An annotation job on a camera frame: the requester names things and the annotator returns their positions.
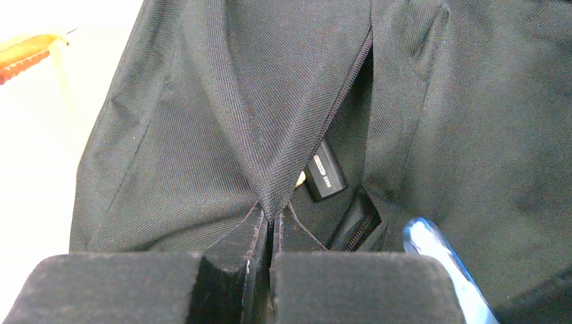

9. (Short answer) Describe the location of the blue glue stick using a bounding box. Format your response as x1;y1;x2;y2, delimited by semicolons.
403;217;499;324

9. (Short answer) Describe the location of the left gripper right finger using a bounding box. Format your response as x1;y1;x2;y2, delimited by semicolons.
270;206;465;323

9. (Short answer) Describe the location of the black pink highlighter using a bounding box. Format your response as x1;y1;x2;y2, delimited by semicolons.
304;138;348;201

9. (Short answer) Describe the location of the orange wooden rack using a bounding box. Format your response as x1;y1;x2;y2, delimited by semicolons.
1;33;69;85

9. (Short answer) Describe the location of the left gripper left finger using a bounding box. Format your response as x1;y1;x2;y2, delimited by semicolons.
5;206;268;323

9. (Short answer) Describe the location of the peach yellow highlighter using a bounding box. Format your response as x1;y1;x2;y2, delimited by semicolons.
295;171;306;188

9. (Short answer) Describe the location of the black backpack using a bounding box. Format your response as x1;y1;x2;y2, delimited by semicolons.
69;1;571;323

